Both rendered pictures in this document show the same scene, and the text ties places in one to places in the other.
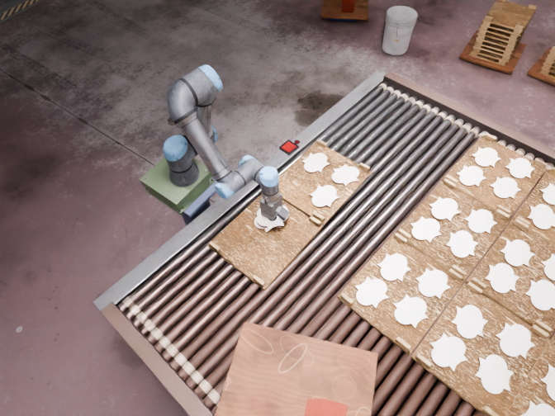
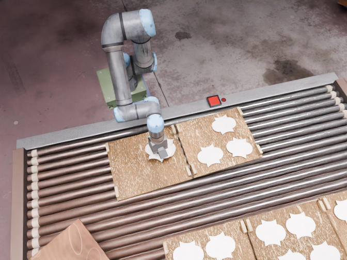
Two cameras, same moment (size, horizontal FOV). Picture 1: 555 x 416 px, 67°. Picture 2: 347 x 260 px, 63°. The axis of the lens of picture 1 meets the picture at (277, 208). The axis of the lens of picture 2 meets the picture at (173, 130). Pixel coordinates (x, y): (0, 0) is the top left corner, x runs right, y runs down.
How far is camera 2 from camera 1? 0.70 m
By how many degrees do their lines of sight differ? 17
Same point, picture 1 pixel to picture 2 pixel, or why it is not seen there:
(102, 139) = not seen: hidden behind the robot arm
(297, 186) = (196, 136)
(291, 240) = (161, 175)
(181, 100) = (110, 31)
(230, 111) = (221, 46)
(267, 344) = (79, 246)
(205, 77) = (139, 20)
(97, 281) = (70, 118)
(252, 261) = (124, 174)
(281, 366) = not seen: outside the picture
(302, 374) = not seen: outside the picture
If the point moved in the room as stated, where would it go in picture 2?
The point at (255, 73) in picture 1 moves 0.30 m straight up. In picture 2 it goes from (257, 26) to (264, 4)
